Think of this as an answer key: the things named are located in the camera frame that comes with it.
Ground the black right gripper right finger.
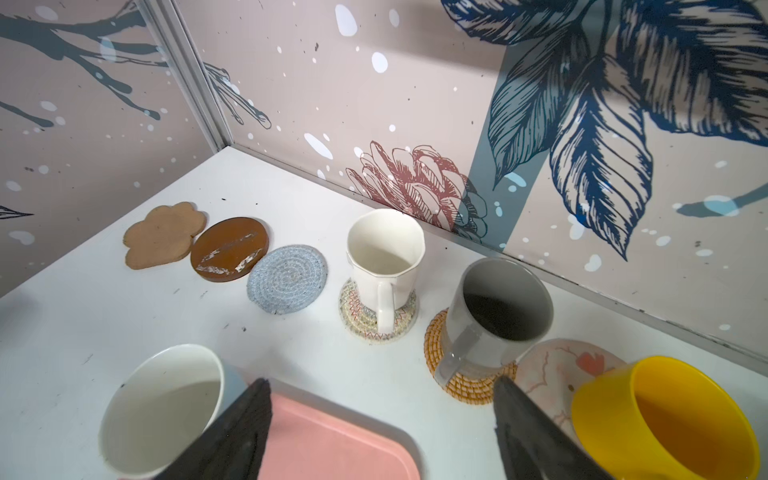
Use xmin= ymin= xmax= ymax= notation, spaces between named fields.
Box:
xmin=493 ymin=376 xmax=611 ymax=479

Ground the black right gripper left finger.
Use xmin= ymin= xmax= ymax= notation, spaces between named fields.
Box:
xmin=157 ymin=378 xmax=272 ymax=480

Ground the round bunny print coaster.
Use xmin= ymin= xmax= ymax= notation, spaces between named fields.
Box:
xmin=514 ymin=339 xmax=626 ymax=446

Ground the light blue mug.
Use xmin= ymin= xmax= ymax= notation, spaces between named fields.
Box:
xmin=98 ymin=344 xmax=247 ymax=479

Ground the yellow mug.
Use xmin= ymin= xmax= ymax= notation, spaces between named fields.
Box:
xmin=572 ymin=356 xmax=761 ymax=479

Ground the grey mug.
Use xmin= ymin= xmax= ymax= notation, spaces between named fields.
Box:
xmin=433 ymin=258 xmax=554 ymax=387

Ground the grey round felt coaster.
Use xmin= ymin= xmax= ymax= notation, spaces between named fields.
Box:
xmin=246 ymin=244 xmax=328 ymax=315

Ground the multicolour zigzag woven coaster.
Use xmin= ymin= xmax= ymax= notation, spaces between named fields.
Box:
xmin=338 ymin=279 xmax=419 ymax=344

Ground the dark brown glossy coaster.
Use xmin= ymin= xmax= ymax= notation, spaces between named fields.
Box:
xmin=190 ymin=217 xmax=270 ymax=282

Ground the tan paw shaped coaster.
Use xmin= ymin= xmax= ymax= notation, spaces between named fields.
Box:
xmin=123 ymin=202 xmax=207 ymax=270

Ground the white faceted mug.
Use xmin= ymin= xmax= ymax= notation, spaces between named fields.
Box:
xmin=346 ymin=209 xmax=426 ymax=334

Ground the brown rattan woven coaster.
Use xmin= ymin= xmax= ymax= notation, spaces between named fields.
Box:
xmin=423 ymin=309 xmax=518 ymax=405

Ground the pink rectangular tray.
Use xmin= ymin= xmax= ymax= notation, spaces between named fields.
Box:
xmin=258 ymin=393 xmax=420 ymax=479

